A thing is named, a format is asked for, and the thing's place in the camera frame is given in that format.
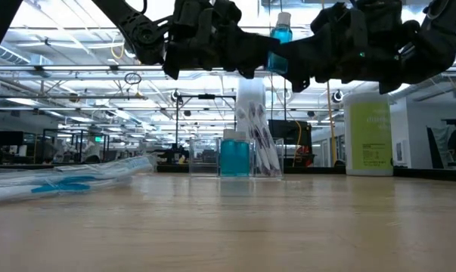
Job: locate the clear acrylic organizer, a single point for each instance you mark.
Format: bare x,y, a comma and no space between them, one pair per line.
203,158

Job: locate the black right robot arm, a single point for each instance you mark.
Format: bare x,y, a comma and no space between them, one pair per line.
435,45

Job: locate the black equipment cart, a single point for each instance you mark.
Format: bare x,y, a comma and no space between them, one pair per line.
288,132

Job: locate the blue mouthwash bottle white cap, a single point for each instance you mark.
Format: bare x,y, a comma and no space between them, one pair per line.
227,158
282,32
242,158

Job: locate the white wipes canister green label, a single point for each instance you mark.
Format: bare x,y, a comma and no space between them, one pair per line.
367,136

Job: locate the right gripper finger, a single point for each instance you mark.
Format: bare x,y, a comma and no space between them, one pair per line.
299,60

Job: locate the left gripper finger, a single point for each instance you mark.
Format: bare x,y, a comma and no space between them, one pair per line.
256,53

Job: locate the black aluminium table frame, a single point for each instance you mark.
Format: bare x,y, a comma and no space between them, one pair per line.
420,172

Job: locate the black background frame stand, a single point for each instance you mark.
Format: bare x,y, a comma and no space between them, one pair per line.
206,97

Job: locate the purple toothbrush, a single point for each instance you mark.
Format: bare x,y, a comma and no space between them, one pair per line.
262,111
252,110
241,114

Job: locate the white wall sign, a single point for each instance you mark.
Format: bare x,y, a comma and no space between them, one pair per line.
401,151

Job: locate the black monitor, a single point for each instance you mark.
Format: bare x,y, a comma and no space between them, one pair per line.
9,138

